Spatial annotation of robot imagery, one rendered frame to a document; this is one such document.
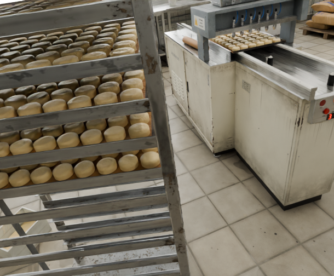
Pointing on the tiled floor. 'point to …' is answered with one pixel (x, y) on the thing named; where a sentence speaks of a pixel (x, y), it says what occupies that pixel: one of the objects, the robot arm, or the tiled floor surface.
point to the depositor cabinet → (206, 91)
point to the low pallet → (325, 33)
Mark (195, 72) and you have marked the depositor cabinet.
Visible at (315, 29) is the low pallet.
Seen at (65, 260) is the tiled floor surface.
